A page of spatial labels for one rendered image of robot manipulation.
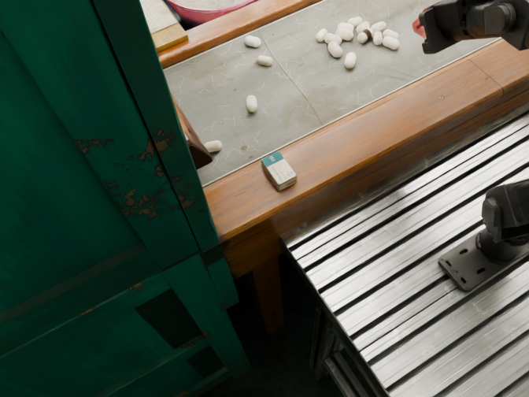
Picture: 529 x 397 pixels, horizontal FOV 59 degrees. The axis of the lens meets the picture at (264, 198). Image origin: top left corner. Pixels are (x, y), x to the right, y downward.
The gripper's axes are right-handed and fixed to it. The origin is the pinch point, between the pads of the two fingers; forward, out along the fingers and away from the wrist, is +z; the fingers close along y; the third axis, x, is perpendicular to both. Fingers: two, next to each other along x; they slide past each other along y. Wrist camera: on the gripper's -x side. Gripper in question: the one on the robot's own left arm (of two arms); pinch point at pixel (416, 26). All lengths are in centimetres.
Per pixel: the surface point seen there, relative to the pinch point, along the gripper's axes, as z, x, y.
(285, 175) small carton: -3.1, 12.1, 32.6
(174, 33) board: 30.1, -14.1, 34.1
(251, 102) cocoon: 13.0, 2.1, 28.9
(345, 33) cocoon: 17.8, -1.6, 3.8
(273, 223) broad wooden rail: -2.8, 18.9, 37.5
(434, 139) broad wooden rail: -1.8, 19.7, 3.2
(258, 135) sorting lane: 9.5, 7.6, 31.0
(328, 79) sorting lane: 13.3, 4.5, 12.5
